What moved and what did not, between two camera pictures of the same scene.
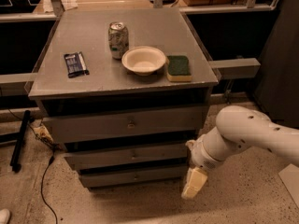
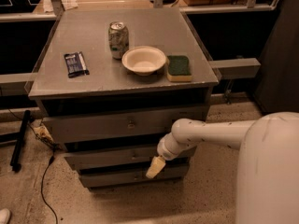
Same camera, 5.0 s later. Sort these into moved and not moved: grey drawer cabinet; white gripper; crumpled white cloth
Moved: white gripper
Not moved: grey drawer cabinet; crumpled white cloth
